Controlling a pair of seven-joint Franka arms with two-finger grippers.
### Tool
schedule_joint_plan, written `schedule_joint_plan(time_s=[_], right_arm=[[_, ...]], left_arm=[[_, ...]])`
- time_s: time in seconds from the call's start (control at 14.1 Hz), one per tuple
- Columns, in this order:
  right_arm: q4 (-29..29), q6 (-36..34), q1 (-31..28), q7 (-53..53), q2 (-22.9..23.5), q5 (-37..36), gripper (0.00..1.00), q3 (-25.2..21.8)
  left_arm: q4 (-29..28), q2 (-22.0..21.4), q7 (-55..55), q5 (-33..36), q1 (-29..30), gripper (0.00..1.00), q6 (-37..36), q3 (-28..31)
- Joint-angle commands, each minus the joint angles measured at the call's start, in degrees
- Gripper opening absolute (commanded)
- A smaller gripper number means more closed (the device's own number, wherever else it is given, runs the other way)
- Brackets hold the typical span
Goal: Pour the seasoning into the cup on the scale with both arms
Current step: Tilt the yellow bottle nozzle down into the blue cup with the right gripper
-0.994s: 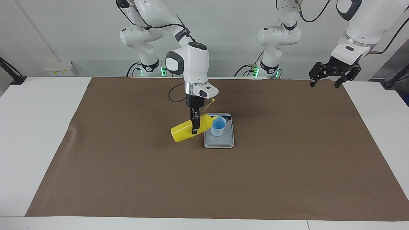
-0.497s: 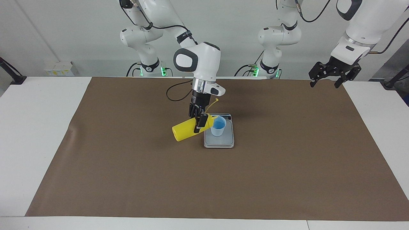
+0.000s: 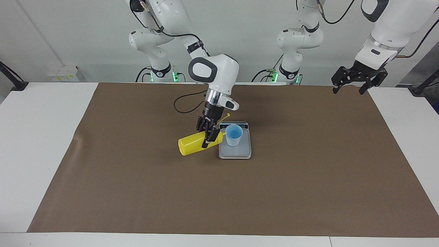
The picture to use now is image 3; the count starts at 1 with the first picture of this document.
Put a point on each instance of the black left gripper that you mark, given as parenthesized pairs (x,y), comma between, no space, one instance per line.
(365,72)

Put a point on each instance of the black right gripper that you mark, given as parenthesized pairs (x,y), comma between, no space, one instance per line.
(212,113)

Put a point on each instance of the yellow squeeze bottle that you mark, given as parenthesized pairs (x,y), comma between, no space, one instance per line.
(190,145)

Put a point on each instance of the light blue plastic cup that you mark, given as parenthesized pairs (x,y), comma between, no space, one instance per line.
(234,135)

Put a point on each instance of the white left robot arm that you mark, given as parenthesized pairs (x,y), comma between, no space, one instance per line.
(394,31)

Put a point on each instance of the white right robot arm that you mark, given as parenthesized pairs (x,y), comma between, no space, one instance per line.
(216,73)

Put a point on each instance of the silver digital kitchen scale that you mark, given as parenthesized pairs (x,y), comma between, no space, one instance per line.
(235,152)

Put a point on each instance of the black clamp stand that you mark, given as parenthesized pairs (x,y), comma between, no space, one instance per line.
(19,85)
(418,90)

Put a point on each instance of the brown paper table mat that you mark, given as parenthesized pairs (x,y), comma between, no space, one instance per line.
(219,195)

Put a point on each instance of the white wall socket box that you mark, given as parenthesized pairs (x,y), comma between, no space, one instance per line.
(65,73)

